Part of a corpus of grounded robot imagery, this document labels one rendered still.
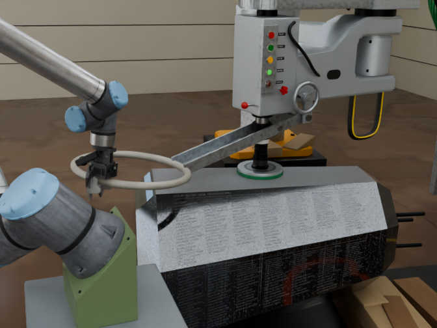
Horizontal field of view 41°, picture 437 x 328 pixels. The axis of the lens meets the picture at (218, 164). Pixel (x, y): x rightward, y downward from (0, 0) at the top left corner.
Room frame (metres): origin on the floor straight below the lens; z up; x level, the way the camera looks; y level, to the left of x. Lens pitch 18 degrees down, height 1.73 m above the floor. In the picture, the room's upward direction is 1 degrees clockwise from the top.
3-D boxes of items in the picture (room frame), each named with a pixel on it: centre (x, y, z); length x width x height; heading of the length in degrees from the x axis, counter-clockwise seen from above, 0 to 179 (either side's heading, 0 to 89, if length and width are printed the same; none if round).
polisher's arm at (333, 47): (2.82, -0.54, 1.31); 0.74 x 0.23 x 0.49; 122
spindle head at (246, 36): (2.66, -0.26, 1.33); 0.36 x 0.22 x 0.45; 122
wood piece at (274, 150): (3.14, -0.27, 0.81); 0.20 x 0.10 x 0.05; 21
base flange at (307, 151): (3.39, -0.26, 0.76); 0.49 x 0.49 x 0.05; 13
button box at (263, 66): (2.49, -0.20, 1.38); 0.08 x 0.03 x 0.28; 122
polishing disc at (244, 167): (2.62, -0.20, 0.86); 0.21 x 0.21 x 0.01
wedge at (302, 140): (3.27, -0.46, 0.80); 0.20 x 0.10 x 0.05; 142
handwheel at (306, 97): (2.58, -0.36, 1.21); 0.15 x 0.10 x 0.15; 122
